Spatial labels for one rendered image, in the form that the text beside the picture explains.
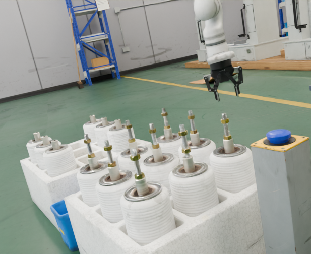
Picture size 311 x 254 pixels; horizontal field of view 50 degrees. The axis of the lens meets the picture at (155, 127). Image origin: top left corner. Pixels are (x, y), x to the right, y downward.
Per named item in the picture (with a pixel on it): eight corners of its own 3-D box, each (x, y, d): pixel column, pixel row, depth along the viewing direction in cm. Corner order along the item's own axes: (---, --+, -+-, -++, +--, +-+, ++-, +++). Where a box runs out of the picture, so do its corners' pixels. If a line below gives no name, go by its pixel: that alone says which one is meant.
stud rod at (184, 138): (186, 158, 71) (179, 124, 69) (190, 158, 70) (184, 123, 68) (185, 160, 70) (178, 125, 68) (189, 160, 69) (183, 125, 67)
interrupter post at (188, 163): (184, 174, 70) (181, 159, 69) (185, 169, 72) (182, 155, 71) (195, 172, 69) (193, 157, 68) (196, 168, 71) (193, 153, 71)
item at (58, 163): (79, 189, 121) (65, 142, 117) (89, 196, 113) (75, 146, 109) (53, 200, 116) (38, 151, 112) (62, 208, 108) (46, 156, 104)
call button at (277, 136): (276, 138, 61) (275, 127, 61) (296, 141, 58) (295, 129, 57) (262, 145, 59) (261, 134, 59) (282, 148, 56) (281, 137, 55)
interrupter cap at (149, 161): (144, 158, 84) (144, 155, 84) (174, 153, 84) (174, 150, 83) (142, 169, 77) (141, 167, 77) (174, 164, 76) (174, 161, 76)
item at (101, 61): (108, 66, 674) (105, 56, 669) (110, 66, 650) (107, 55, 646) (92, 69, 666) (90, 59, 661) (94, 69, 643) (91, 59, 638)
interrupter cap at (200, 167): (171, 181, 68) (170, 178, 67) (174, 167, 75) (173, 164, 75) (208, 176, 66) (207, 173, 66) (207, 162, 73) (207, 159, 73)
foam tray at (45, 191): (115, 167, 158) (106, 130, 154) (161, 187, 126) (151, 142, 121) (32, 200, 139) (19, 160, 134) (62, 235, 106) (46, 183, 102)
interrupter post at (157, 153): (154, 160, 82) (151, 147, 81) (164, 158, 81) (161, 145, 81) (153, 164, 79) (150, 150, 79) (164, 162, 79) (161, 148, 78)
